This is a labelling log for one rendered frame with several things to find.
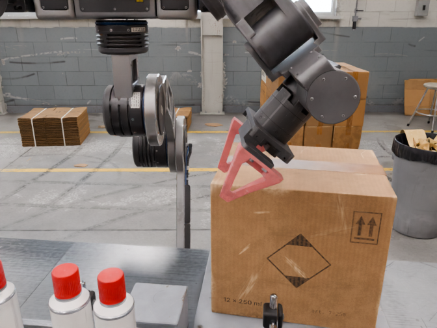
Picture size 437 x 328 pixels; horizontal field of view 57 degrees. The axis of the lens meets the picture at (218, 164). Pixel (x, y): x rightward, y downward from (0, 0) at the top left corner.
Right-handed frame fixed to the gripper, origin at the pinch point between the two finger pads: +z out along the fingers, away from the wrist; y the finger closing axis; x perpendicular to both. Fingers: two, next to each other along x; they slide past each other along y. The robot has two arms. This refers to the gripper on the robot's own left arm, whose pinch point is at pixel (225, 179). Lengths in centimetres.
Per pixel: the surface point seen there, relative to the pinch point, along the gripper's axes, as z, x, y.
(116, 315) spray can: 18.9, -2.4, 11.6
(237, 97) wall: 56, 97, -538
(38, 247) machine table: 56, -13, -38
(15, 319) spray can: 31.4, -11.3, 7.4
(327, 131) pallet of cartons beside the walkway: 0, 141, -311
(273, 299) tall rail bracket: 9.7, 17.0, 2.8
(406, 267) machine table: -1, 56, -27
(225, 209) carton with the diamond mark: 7.7, 6.9, -10.5
